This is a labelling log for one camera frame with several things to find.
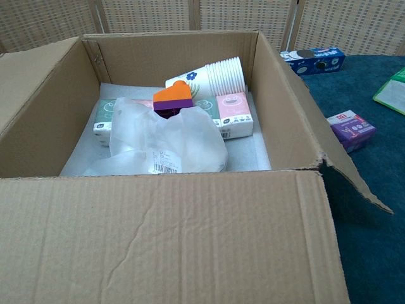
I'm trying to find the red cardboard box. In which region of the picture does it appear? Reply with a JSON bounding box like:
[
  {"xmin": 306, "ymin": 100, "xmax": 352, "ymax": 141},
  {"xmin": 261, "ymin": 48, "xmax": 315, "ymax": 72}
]
[{"xmin": 0, "ymin": 30, "xmax": 394, "ymax": 304}]

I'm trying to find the blue Oreo cookie pack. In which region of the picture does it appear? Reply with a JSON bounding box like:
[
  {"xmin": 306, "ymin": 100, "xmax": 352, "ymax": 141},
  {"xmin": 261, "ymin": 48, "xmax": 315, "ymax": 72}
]
[{"xmin": 280, "ymin": 47, "xmax": 346, "ymax": 76}]

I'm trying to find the small purple box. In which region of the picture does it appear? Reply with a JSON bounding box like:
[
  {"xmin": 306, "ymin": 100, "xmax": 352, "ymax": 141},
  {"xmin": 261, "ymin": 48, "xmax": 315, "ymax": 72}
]
[{"xmin": 327, "ymin": 110, "xmax": 377, "ymax": 154}]

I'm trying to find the white plastic bag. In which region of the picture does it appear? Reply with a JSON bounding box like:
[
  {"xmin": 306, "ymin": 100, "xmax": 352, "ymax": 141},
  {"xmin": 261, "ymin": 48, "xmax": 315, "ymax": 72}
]
[{"xmin": 84, "ymin": 96, "xmax": 229, "ymax": 177}]

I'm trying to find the green tissue pack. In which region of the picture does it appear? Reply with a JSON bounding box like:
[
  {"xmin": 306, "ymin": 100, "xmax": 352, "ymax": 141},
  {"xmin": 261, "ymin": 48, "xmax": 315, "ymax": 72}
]
[
  {"xmin": 92, "ymin": 99, "xmax": 118, "ymax": 147},
  {"xmin": 194, "ymin": 97, "xmax": 223, "ymax": 128}
]

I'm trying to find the pink tissue pack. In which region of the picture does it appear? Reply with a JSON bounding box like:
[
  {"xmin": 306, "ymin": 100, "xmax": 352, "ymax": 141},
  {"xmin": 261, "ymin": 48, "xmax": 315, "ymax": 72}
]
[
  {"xmin": 132, "ymin": 99, "xmax": 156, "ymax": 110},
  {"xmin": 216, "ymin": 92, "xmax": 255, "ymax": 139}
]

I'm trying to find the orange purple block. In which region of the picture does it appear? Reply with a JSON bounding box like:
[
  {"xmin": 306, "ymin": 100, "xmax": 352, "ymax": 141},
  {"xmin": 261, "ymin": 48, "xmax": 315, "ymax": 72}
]
[{"xmin": 153, "ymin": 80, "xmax": 194, "ymax": 120}]

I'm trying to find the stack of white paper cups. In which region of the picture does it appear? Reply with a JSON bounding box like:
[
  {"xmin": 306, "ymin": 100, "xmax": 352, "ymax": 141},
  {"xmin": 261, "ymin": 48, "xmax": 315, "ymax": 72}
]
[{"xmin": 165, "ymin": 56, "xmax": 247, "ymax": 99}]

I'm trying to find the blue tablecloth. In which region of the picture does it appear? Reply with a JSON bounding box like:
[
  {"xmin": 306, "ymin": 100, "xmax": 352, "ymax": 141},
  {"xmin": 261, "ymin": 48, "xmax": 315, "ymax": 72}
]
[{"xmin": 297, "ymin": 55, "xmax": 405, "ymax": 304}]

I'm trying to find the green foil pouch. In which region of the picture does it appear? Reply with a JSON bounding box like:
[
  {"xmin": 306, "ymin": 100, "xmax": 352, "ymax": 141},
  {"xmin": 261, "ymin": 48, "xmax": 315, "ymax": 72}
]
[{"xmin": 372, "ymin": 66, "xmax": 405, "ymax": 115}]

